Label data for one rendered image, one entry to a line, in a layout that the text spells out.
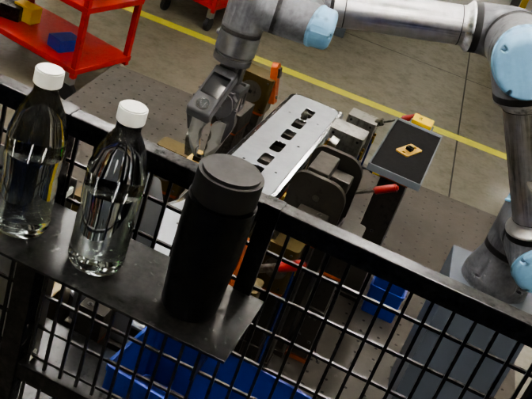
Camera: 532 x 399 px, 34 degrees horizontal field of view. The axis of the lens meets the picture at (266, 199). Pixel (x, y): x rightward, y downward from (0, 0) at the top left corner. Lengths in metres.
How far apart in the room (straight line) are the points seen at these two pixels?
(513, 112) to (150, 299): 0.85
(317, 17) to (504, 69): 0.33
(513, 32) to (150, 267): 0.82
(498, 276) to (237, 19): 0.80
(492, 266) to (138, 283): 1.07
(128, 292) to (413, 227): 2.05
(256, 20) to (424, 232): 1.56
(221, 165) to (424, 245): 2.02
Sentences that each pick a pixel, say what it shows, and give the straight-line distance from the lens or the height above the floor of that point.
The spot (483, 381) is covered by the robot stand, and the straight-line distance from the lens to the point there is 2.01.
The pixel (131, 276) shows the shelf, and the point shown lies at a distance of 0.99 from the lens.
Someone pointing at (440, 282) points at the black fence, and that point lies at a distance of 0.96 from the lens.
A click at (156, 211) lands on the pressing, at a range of 1.40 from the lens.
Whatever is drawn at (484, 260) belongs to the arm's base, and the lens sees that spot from 1.91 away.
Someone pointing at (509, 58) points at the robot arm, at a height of 1.64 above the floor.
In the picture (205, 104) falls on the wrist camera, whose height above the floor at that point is 1.40.
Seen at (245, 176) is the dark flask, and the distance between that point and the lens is 0.87.
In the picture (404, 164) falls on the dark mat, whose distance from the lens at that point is 2.18.
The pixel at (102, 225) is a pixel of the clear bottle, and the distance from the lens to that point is 0.94.
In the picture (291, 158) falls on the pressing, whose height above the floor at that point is 1.00.
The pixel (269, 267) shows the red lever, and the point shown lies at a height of 1.11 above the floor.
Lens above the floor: 2.01
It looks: 29 degrees down
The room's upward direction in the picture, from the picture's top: 20 degrees clockwise
